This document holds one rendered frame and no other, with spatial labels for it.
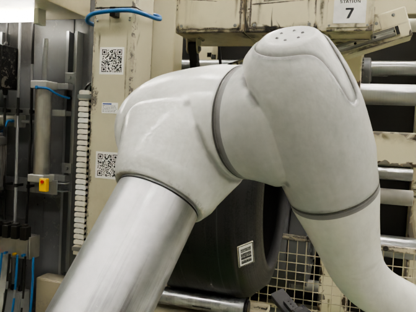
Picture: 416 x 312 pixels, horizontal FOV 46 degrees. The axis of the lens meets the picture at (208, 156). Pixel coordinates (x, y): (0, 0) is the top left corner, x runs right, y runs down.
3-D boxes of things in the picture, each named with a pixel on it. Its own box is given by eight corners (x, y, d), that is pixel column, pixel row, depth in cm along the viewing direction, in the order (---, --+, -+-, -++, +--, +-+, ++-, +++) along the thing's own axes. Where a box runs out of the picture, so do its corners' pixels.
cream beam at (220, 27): (174, 33, 157) (176, -14, 156) (199, 47, 181) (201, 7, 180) (374, 31, 139) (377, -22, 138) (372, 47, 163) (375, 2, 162)
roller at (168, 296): (125, 290, 134) (117, 300, 130) (123, 276, 132) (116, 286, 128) (251, 309, 124) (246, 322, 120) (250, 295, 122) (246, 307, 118)
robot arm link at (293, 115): (400, 156, 55) (295, 155, 64) (368, -2, 48) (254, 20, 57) (356, 229, 47) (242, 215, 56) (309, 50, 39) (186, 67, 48)
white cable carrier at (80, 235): (72, 254, 143) (78, 90, 140) (82, 251, 148) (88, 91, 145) (85, 256, 142) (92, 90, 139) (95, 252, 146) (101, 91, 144)
